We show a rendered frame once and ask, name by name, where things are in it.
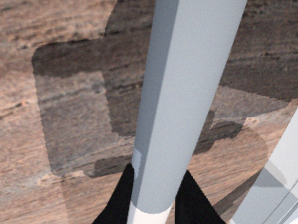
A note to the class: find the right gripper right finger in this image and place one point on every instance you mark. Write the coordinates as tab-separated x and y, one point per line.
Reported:
191	203

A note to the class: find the white tube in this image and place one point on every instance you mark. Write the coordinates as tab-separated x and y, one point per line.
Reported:
189	46

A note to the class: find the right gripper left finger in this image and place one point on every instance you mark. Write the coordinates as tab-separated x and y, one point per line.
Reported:
117	209

